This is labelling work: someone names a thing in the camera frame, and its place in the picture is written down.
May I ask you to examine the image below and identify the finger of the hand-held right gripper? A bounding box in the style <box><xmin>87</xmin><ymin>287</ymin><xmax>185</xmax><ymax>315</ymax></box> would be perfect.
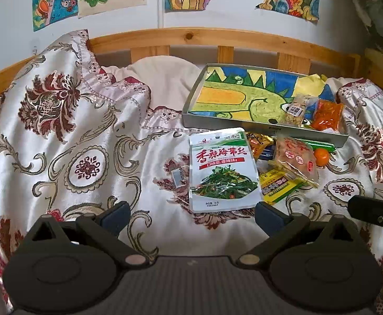
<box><xmin>348</xmin><ymin>195</ymin><xmax>383</xmax><ymax>260</ymax></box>

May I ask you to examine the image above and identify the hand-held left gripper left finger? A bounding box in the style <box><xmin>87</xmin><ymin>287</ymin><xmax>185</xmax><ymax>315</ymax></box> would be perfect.
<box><xmin>21</xmin><ymin>201</ymin><xmax>149</xmax><ymax>268</ymax></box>

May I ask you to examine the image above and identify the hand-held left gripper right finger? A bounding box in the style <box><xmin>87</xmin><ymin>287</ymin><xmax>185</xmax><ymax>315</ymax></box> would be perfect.
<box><xmin>236</xmin><ymin>202</ymin><xmax>366</xmax><ymax>268</ymax></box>

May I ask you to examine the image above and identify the yellow snack packet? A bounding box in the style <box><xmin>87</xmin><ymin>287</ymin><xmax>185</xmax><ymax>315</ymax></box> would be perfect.
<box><xmin>259</xmin><ymin>167</ymin><xmax>312</xmax><ymax>206</ymax></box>

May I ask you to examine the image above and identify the clear pink pastry packet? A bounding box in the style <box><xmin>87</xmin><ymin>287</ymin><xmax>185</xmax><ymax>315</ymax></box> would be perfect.
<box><xmin>269</xmin><ymin>136</ymin><xmax>320</xmax><ymax>187</ymax></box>

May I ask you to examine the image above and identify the dark blue snack packet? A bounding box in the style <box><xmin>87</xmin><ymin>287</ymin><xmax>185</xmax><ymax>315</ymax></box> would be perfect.
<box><xmin>259</xmin><ymin>146</ymin><xmax>279</xmax><ymax>161</ymax></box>

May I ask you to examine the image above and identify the white green seaweed snack packet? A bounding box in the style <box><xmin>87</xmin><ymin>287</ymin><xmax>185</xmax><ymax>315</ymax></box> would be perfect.
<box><xmin>189</xmin><ymin>128</ymin><xmax>264</xmax><ymax>213</ymax></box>

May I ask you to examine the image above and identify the orange tangerine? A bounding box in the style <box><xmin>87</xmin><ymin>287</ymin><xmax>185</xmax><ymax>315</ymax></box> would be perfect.
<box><xmin>313</xmin><ymin>148</ymin><xmax>330</xmax><ymax>167</ymax></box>

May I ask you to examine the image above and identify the golden snack packet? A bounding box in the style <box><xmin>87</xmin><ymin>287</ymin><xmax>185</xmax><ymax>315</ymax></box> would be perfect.
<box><xmin>246</xmin><ymin>132</ymin><xmax>275</xmax><ymax>160</ymax></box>

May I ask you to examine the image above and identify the green sausage stick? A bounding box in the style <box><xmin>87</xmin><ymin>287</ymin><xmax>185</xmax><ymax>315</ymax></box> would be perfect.
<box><xmin>298</xmin><ymin>138</ymin><xmax>336</xmax><ymax>153</ymax></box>

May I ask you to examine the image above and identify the grey metal tray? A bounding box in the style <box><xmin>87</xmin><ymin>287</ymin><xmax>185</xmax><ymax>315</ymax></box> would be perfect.
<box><xmin>182</xmin><ymin>63</ymin><xmax>350</xmax><ymax>149</ymax></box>

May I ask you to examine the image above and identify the small clear labelled packet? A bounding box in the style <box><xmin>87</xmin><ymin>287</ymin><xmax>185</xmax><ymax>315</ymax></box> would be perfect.
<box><xmin>171</xmin><ymin>167</ymin><xmax>190</xmax><ymax>187</ymax></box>

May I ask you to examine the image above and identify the orange red snack packet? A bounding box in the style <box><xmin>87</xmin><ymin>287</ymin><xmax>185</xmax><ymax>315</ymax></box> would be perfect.
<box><xmin>310</xmin><ymin>99</ymin><xmax>345</xmax><ymax>131</ymax></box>

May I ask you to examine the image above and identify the floral satin blanket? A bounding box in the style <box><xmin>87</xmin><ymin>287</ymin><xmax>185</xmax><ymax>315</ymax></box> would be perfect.
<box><xmin>0</xmin><ymin>29</ymin><xmax>383</xmax><ymax>315</ymax></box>

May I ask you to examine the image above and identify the clear mixed nuts packet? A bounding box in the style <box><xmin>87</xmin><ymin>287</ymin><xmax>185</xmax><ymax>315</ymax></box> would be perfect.
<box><xmin>281</xmin><ymin>94</ymin><xmax>318</xmax><ymax>127</ymax></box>

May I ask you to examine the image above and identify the crayon dinosaur drawing paper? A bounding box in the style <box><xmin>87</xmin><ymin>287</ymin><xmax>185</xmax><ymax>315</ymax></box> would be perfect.
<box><xmin>190</xmin><ymin>66</ymin><xmax>336</xmax><ymax>122</ymax></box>

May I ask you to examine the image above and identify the cream pillow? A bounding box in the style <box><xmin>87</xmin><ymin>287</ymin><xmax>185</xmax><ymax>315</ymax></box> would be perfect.
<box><xmin>101</xmin><ymin>56</ymin><xmax>205</xmax><ymax>112</ymax></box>

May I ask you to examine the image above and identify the wooden bed frame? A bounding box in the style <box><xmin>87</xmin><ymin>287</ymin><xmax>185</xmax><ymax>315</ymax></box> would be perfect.
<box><xmin>0</xmin><ymin>28</ymin><xmax>383</xmax><ymax>112</ymax></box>

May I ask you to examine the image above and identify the blue crayon wall drawing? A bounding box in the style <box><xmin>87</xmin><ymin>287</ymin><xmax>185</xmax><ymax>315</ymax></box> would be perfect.
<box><xmin>32</xmin><ymin>0</ymin><xmax>79</xmax><ymax>33</ymax></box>

